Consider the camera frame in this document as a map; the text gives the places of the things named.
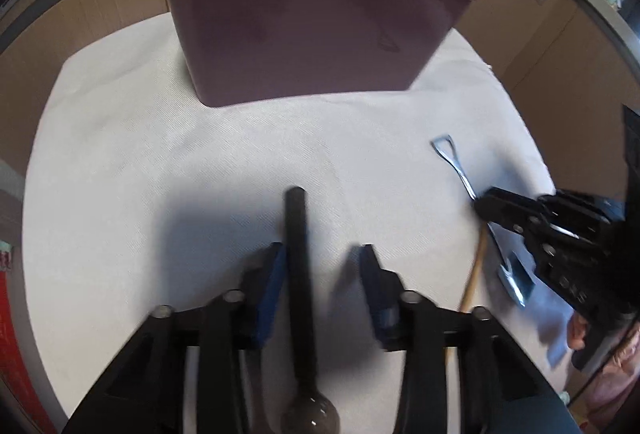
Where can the pink garment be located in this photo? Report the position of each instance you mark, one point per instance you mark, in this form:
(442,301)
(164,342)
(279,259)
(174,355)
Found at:
(617,374)

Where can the shovel-shaped metal spoon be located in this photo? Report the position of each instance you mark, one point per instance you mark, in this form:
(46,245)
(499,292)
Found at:
(450,159)

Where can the maroon plastic utensil holder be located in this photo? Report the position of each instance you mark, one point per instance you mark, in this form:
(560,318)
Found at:
(300,29)

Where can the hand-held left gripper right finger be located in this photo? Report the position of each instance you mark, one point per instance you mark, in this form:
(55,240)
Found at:
(375,294)

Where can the cream tablecloth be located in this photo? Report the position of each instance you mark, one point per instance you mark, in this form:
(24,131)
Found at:
(150,164)

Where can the person's right hand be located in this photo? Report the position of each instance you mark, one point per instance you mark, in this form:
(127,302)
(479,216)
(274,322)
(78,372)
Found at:
(579,334)

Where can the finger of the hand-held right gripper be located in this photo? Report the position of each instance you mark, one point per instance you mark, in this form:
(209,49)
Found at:
(515,200)
(500,211)

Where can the wooden chopstick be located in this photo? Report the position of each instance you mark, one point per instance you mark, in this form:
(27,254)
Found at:
(475,264)

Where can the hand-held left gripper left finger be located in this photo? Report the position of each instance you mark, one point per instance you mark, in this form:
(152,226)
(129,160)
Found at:
(270,294)

